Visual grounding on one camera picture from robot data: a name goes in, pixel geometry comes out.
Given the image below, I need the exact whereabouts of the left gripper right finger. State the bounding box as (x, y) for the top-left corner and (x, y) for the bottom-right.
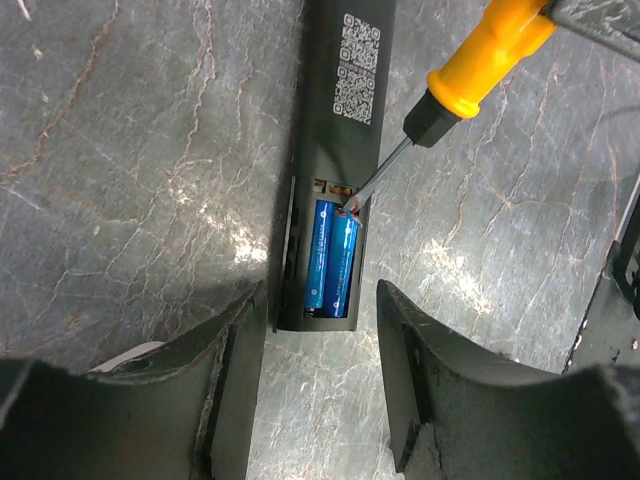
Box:
(376, 280), (639, 479)

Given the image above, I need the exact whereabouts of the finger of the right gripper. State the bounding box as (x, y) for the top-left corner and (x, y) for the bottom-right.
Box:
(543, 0), (640, 62)

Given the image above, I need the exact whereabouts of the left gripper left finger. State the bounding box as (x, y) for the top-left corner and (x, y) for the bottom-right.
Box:
(1, 282), (268, 479)

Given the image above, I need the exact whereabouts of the orange handled screwdriver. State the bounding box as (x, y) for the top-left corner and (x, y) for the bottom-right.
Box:
(343, 0), (556, 213)

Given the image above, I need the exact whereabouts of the blue battery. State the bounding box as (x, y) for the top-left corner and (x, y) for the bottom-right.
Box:
(304, 200), (335, 311)
(323, 209), (359, 318)

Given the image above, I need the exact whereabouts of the black remote control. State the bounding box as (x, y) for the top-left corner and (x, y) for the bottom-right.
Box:
(273, 1), (396, 332)

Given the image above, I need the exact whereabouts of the wide white remote control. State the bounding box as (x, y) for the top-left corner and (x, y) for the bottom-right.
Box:
(91, 341), (164, 373)

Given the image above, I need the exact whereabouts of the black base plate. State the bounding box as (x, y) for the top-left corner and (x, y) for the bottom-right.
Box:
(563, 185), (639, 373)

